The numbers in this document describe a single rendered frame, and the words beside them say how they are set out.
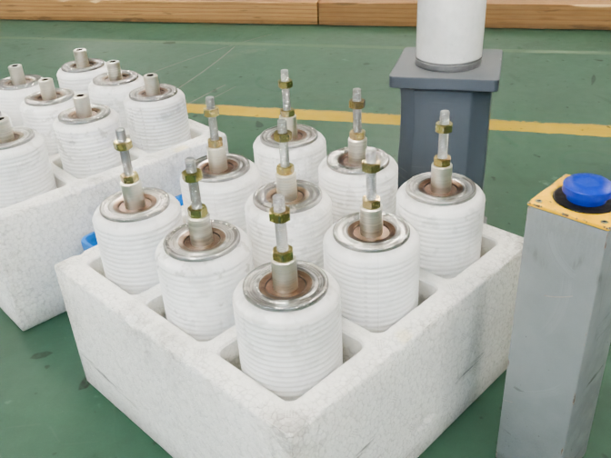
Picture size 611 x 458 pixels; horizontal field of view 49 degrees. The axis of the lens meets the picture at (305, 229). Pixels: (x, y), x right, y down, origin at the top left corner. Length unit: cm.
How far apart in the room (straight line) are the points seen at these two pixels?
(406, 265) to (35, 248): 55
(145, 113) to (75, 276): 36
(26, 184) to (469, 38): 63
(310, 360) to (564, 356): 23
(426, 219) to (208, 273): 24
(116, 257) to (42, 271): 29
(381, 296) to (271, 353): 13
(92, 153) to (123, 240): 32
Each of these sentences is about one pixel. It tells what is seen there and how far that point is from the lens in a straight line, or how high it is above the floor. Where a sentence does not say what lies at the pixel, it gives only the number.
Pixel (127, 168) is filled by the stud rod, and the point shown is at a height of 30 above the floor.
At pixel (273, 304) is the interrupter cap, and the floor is 25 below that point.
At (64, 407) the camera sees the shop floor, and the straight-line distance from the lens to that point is 91.
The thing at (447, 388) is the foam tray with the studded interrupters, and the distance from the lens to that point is 77.
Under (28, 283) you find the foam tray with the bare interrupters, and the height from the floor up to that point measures 7.
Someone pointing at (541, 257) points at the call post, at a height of 27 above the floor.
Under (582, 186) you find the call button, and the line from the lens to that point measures 60.
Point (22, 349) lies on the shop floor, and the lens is 102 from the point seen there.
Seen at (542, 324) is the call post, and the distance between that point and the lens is 65.
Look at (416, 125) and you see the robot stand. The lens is 98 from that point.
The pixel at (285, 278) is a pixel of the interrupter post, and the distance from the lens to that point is 58.
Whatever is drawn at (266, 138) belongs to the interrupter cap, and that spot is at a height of 25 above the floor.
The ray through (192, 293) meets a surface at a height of 22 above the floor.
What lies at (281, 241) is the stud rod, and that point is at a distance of 57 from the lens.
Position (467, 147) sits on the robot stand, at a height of 20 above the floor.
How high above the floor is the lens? 59
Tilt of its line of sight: 30 degrees down
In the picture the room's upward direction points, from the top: 3 degrees counter-clockwise
